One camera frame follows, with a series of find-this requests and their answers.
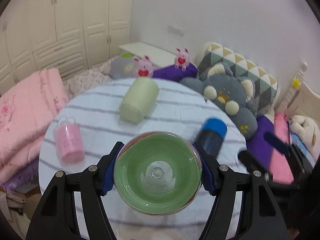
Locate pink green glass jar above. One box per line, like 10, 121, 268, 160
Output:
113, 131, 202, 216

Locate pink plastic cup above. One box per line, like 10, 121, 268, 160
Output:
53, 116, 85, 164

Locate light green cup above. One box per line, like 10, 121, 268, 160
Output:
119, 77, 159, 124

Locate purple blanket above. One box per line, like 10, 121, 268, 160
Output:
246, 115, 274, 170

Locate pink blanket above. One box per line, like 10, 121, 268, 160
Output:
268, 112, 295, 185

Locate white plush toy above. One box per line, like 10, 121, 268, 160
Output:
290, 115, 320, 160

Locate white wooden bed headboard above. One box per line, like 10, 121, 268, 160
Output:
276, 62, 319, 126

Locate dark blue glass jar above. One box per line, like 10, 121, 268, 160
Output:
195, 118, 227, 159

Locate triangle pattern quilted pillow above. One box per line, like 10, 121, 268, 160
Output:
197, 42, 279, 117

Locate grey koala plush pillow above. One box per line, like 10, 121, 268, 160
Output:
180, 62, 258, 140

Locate striped white tablecloth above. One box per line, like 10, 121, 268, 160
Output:
39, 79, 246, 239

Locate pink folded quilt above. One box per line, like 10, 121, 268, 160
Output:
1, 68, 68, 184

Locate purple cushion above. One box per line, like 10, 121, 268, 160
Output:
152, 63, 198, 82

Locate pink bunny plush right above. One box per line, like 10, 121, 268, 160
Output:
174, 48, 190, 71

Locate pink bunny plush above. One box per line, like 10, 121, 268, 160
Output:
132, 55, 153, 78
174, 48, 190, 71

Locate white bedside table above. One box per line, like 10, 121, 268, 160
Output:
119, 42, 176, 68

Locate pink bunny plush left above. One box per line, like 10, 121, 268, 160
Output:
132, 55, 153, 78

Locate grey round pillow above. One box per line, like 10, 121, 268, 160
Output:
109, 53, 135, 80

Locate cream white wardrobe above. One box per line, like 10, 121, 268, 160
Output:
1, 0, 132, 93

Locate white wall socket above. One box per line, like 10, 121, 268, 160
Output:
168, 25, 185, 37

